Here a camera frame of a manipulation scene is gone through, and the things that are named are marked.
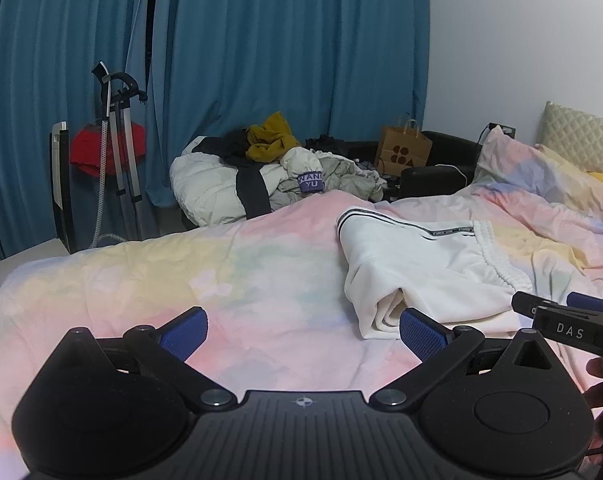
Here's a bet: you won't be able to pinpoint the mustard yellow garment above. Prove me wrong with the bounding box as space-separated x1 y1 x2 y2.
246 111 302 164

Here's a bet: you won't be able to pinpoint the dark crumpled garment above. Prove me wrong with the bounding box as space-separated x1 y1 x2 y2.
305 133 353 154

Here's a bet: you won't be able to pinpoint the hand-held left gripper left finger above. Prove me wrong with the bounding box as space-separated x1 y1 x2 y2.
46 306 238 408

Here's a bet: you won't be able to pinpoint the white puffer jacket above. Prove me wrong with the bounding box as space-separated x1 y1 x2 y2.
170 136 283 229

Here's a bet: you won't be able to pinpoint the quilted cream pillow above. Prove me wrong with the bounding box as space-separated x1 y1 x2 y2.
535 101 603 179

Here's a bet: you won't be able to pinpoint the black plug with cable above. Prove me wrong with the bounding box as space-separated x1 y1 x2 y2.
478 121 517 144

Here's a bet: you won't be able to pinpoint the black chair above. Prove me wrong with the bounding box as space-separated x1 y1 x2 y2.
50 121 78 255

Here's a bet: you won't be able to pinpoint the grey jacket with purple label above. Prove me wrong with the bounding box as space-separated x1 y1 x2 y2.
276 146 385 210

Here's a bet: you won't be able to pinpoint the person's right hand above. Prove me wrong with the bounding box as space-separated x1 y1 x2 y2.
585 357 603 424

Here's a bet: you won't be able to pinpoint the red cloth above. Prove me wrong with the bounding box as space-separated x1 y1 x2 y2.
70 122 147 177

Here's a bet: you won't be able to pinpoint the white pants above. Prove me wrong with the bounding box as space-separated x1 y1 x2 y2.
336 206 535 341

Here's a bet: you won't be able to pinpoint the brown paper bag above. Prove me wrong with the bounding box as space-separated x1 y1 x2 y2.
375 117 434 180

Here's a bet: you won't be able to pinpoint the black garment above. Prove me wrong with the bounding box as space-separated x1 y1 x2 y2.
193 129 273 220

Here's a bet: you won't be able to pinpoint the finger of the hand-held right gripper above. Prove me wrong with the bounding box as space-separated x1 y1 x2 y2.
511 292 551 317
565 291 603 317

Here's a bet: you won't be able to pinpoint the blue curtain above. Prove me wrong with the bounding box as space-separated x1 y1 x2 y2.
0 0 158 261
144 0 431 209

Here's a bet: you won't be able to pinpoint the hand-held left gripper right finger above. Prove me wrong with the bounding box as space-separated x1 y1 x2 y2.
369 308 562 408

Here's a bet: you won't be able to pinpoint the pastel tie-dye bed sheet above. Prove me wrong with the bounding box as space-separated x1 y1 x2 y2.
0 180 603 480

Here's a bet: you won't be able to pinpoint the garment steamer stand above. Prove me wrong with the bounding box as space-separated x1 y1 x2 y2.
92 61 148 252

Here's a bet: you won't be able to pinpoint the black sofa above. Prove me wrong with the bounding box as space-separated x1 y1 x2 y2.
350 131 493 202

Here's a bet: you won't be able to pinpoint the white cable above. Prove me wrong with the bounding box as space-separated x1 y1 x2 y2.
433 162 470 187

